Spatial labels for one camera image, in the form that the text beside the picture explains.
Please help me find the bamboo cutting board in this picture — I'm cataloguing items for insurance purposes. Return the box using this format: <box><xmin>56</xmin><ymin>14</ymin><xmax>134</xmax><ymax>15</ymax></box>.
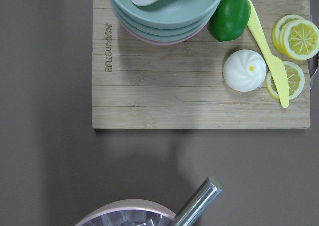
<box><xmin>92</xmin><ymin>0</ymin><xmax>311</xmax><ymax>129</ymax></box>

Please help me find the pink bottom stacked bowl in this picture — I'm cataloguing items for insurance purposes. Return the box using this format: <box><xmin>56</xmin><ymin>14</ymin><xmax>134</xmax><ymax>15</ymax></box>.
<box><xmin>114</xmin><ymin>14</ymin><xmax>207</xmax><ymax>45</ymax></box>

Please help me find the top green bowl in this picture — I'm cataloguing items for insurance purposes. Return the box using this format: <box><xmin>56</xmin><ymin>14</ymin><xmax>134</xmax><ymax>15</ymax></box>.
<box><xmin>111</xmin><ymin>0</ymin><xmax>221</xmax><ymax>29</ymax></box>

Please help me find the metal ice scoop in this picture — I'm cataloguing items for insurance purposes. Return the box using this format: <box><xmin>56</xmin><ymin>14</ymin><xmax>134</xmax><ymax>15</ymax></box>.
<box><xmin>169</xmin><ymin>176</ymin><xmax>223</xmax><ymax>226</ymax></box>

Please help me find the pink bowl with ice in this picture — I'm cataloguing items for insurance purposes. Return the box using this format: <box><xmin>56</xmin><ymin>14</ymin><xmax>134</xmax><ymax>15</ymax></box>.
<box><xmin>77</xmin><ymin>199</ymin><xmax>175</xmax><ymax>226</ymax></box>

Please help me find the green lime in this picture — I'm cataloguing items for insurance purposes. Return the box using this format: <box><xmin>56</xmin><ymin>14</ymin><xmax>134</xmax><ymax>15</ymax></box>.
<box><xmin>209</xmin><ymin>0</ymin><xmax>251</xmax><ymax>42</ymax></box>

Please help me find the yellow plastic knife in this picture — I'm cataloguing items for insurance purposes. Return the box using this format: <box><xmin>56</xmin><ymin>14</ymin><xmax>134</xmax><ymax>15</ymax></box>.
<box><xmin>247</xmin><ymin>0</ymin><xmax>290</xmax><ymax>108</ymax></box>

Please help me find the lemon slice under knife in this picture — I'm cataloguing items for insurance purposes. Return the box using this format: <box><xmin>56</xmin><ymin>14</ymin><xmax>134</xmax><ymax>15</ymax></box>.
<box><xmin>266</xmin><ymin>61</ymin><xmax>305</xmax><ymax>100</ymax></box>

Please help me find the back lemon slice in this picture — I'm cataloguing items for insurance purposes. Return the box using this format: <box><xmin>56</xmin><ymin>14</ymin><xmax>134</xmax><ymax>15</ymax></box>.
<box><xmin>272</xmin><ymin>14</ymin><xmax>304</xmax><ymax>54</ymax></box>

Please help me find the front lemon slice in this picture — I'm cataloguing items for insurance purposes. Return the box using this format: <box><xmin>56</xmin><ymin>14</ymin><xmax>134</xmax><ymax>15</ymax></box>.
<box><xmin>279</xmin><ymin>19</ymin><xmax>319</xmax><ymax>61</ymax></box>

